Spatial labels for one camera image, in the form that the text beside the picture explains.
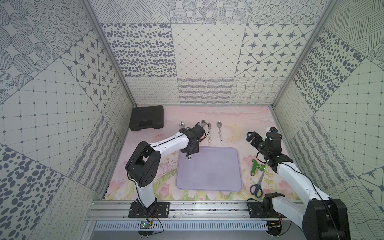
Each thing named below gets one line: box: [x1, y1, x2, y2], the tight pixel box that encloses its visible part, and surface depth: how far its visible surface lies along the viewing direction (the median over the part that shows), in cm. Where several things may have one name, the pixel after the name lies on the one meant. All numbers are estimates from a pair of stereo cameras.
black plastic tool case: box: [129, 105, 164, 131], surface depth 107 cm
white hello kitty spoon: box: [216, 121, 223, 143], surface depth 109 cm
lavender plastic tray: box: [176, 146, 243, 192], surface depth 89 cm
